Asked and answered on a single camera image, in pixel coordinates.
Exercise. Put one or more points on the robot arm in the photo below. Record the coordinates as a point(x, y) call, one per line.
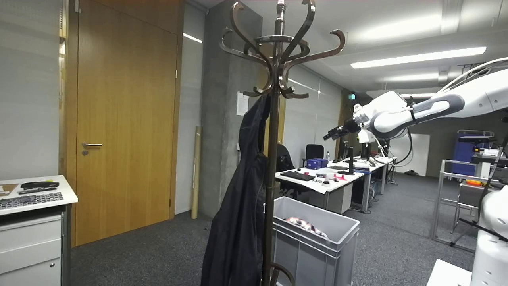
point(444, 104)

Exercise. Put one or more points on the whiteboard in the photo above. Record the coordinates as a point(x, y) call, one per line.
point(418, 155)

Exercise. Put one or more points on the ceiling light strip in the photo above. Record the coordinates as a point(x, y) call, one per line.
point(416, 58)

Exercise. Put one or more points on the grey plastic crate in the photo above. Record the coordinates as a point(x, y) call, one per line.
point(313, 254)

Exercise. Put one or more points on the wooden door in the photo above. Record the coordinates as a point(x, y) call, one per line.
point(127, 119)

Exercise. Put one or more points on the orange tool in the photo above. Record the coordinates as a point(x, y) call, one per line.
point(474, 182)

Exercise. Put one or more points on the blue box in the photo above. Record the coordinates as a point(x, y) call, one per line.
point(316, 163)

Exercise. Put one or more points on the black keyboard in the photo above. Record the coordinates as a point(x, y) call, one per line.
point(297, 175)

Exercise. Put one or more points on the red and white cloth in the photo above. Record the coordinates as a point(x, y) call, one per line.
point(305, 226)

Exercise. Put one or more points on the black office chair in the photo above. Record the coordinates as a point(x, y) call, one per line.
point(314, 151)
point(284, 161)

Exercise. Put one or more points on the dark wooden coat rack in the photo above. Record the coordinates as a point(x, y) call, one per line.
point(274, 119)

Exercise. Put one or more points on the cardboard tube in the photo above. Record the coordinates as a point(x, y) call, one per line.
point(196, 171)

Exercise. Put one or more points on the grey keyboard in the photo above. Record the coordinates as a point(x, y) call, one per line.
point(31, 200)

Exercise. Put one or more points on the white paper sheet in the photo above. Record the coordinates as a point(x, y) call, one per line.
point(242, 104)

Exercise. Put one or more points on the black stapler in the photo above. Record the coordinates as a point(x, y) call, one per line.
point(39, 184)

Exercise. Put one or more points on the black monitor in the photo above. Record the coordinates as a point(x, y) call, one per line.
point(351, 159)

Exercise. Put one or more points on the blue cart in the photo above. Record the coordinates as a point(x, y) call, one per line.
point(462, 153)

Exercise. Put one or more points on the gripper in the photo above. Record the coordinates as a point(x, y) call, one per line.
point(349, 128)

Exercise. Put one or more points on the black hoodie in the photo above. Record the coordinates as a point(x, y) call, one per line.
point(238, 206)

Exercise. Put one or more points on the row of white desks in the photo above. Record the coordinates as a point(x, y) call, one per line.
point(337, 186)

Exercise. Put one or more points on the white drawer cabinet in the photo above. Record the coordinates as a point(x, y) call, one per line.
point(31, 242)

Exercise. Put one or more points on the metal frame table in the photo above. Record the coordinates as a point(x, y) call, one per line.
point(446, 198)

